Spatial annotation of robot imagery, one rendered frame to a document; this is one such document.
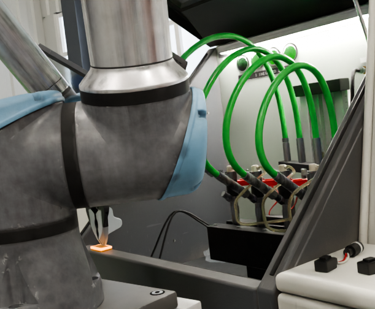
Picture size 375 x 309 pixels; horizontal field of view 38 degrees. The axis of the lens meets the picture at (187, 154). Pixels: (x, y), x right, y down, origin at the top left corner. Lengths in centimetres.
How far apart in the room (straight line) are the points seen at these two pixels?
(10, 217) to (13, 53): 58
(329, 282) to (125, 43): 45
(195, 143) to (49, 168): 15
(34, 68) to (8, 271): 60
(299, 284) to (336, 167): 25
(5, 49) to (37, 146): 57
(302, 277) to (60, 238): 39
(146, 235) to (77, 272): 92
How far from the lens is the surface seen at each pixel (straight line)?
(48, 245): 57
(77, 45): 751
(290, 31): 144
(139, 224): 148
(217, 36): 126
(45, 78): 110
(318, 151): 122
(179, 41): 665
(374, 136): 102
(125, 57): 53
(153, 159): 54
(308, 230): 91
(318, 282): 80
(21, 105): 56
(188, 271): 102
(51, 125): 55
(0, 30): 110
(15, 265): 57
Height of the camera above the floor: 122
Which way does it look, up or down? 3 degrees down
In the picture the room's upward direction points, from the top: 7 degrees counter-clockwise
